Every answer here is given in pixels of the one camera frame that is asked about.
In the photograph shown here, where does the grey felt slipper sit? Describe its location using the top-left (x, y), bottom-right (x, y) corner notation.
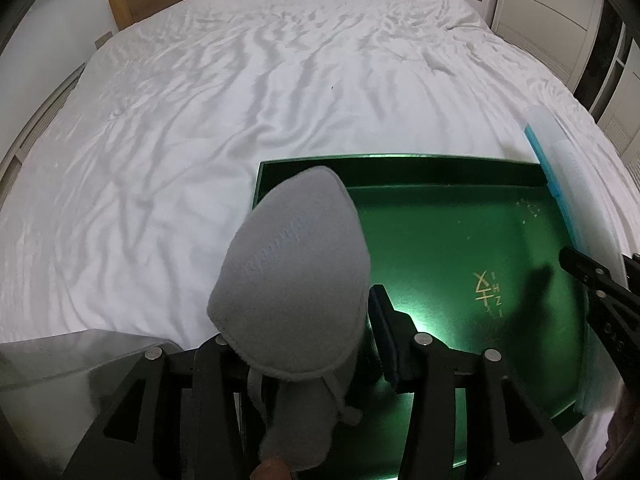
top-left (207, 165), bottom-right (372, 473)

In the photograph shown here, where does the clear zip bag blue strip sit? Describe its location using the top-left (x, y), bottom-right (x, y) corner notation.
top-left (522, 105), bottom-right (631, 416)

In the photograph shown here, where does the green box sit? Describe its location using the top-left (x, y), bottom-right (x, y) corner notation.
top-left (248, 154), bottom-right (591, 480)

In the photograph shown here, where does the glossy grey box lid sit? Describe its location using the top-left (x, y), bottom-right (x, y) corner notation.
top-left (0, 329), bottom-right (183, 480)

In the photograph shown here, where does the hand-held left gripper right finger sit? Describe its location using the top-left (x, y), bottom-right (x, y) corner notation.
top-left (367, 284), bottom-right (583, 480)

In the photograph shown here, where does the white wardrobe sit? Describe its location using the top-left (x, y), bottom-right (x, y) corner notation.
top-left (490, 0), bottom-right (640, 176)

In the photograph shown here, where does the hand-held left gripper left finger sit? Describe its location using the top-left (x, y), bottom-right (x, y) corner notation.
top-left (62, 335), bottom-right (251, 480)

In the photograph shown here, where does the white bed sheet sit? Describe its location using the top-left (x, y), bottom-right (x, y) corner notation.
top-left (0, 0), bottom-right (640, 480)

